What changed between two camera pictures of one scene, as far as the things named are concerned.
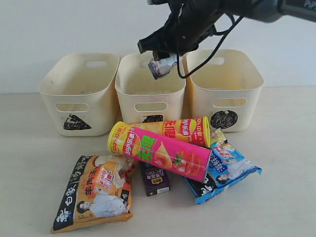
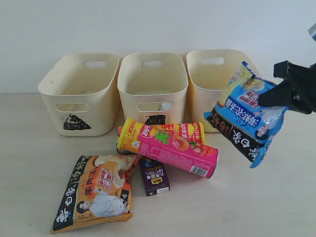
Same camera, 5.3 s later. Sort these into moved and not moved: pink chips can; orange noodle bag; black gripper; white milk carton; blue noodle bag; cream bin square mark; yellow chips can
Moved: pink chips can; black gripper; yellow chips can; white milk carton; blue noodle bag
Not moved: cream bin square mark; orange noodle bag
